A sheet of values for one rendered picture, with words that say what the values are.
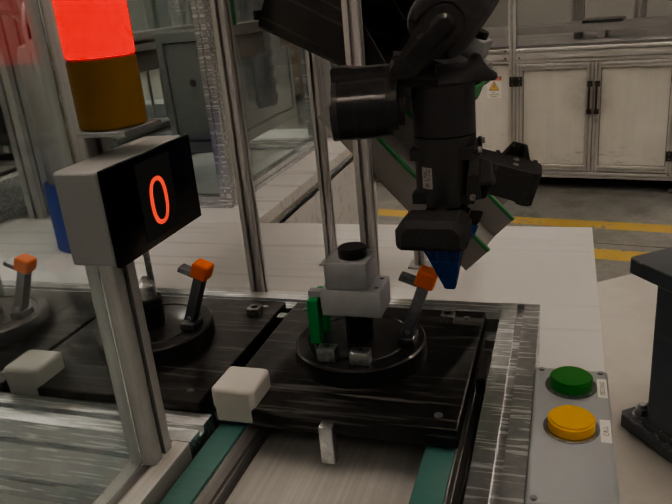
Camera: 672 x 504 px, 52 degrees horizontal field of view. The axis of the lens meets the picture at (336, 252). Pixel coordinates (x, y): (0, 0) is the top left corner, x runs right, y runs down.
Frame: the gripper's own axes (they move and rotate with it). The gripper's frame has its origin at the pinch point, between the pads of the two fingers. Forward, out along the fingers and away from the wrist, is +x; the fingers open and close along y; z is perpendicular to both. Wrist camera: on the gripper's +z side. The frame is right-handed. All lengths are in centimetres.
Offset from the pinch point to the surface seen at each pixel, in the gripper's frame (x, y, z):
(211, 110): -2, 85, -70
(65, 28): -24.7, -21.6, -22.0
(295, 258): 23, 53, -39
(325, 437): 13.0, -13.4, -9.8
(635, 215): 110, 345, 47
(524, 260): 23, 56, 4
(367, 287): 2.7, -2.3, -8.0
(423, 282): 2.5, -1.1, -2.5
